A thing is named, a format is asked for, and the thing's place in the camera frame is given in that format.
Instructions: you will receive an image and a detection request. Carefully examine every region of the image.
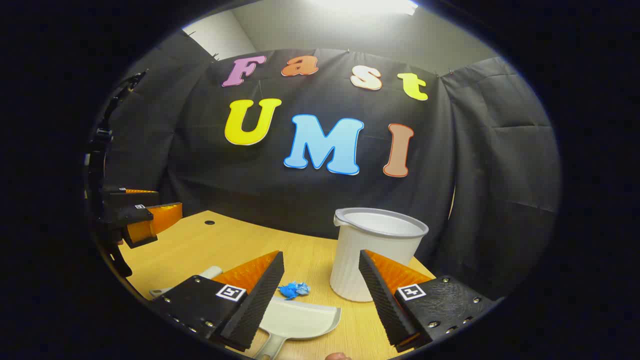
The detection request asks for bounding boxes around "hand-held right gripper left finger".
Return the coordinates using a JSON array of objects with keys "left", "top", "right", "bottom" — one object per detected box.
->
[{"left": 148, "top": 250, "right": 285, "bottom": 352}]

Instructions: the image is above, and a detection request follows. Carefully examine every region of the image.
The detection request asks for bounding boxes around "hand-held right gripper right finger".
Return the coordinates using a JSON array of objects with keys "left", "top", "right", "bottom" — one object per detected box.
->
[{"left": 358, "top": 249, "right": 501, "bottom": 353}]

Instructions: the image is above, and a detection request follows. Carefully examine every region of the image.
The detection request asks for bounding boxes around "white plastic dustpan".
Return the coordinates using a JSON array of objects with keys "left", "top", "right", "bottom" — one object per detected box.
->
[{"left": 252, "top": 295, "right": 342, "bottom": 360}]

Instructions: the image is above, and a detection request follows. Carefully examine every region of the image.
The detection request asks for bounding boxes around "small white broom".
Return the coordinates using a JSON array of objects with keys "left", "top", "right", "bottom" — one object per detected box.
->
[{"left": 149, "top": 265, "right": 223, "bottom": 299}]

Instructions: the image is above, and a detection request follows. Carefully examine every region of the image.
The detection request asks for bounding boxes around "white ribbed garbage bin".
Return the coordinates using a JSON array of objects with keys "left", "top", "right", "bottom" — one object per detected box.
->
[{"left": 330, "top": 207, "right": 430, "bottom": 303}]

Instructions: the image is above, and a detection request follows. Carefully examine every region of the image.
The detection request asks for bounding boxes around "wooden desktop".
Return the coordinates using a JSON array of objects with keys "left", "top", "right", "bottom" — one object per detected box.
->
[{"left": 117, "top": 210, "right": 441, "bottom": 360}]

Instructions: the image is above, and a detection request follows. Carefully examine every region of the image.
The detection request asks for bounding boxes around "ceiling light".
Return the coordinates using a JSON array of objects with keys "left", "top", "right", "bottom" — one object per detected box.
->
[{"left": 310, "top": 0, "right": 419, "bottom": 16}]

